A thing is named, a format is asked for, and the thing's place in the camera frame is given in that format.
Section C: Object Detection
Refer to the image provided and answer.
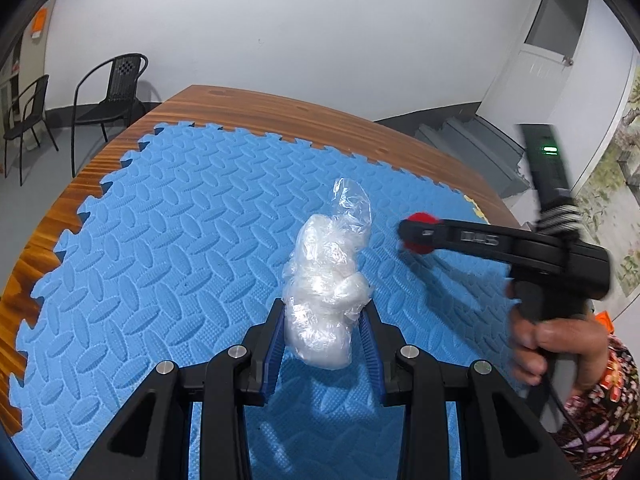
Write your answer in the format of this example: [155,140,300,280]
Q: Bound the red pompom ball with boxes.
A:
[398,211,440,255]

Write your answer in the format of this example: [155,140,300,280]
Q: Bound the clear plastic bag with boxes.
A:
[282,178,372,370]

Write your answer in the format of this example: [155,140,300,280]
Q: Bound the floral sleeve forearm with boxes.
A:
[553,335,639,479]

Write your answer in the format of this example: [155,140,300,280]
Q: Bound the right hand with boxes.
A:
[510,307,608,396]

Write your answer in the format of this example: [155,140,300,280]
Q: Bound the hanging landscape scroll painting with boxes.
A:
[577,78,639,298]

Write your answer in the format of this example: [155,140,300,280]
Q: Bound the grey staircase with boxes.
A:
[414,117,530,198]

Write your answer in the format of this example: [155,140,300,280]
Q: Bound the white door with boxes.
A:
[478,0,589,144]

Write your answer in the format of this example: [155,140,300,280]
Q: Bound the blue foam puzzle mat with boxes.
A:
[10,124,510,479]

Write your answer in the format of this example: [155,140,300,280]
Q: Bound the black metal chair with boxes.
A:
[70,53,150,178]
[2,74,58,185]

